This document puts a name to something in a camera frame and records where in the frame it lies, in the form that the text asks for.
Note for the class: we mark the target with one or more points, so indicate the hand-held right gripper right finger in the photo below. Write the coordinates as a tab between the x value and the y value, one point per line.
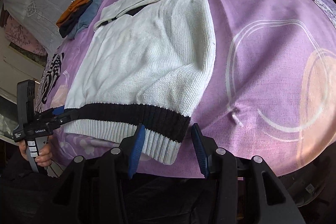
200	150

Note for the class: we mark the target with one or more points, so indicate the person's black clothing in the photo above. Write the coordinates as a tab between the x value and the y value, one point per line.
170	200

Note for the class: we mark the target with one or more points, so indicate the purple patterned bedsheet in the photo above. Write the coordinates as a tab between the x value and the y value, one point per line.
262	29

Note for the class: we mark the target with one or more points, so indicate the orange folded garment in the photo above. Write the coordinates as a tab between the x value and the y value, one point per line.
71	10

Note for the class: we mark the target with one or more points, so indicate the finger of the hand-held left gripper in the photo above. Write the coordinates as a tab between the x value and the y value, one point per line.
56	110
65	116

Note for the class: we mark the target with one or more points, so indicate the navy folded garment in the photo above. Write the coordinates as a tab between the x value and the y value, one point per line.
69	26

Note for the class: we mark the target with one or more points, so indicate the white black-trimmed knit sweater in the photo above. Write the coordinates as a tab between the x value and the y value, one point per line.
147	56

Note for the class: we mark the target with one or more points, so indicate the light blue folded garment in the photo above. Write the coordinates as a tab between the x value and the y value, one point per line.
85	18

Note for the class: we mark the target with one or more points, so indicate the pink floral pillow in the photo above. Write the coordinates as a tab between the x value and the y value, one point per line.
21	35

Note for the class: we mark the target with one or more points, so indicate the person's left hand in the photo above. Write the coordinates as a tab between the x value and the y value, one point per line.
45	157

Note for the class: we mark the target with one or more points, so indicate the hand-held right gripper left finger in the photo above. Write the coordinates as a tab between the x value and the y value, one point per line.
136	150

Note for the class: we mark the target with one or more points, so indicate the black white striped garment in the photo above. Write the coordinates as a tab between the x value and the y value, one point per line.
52	74

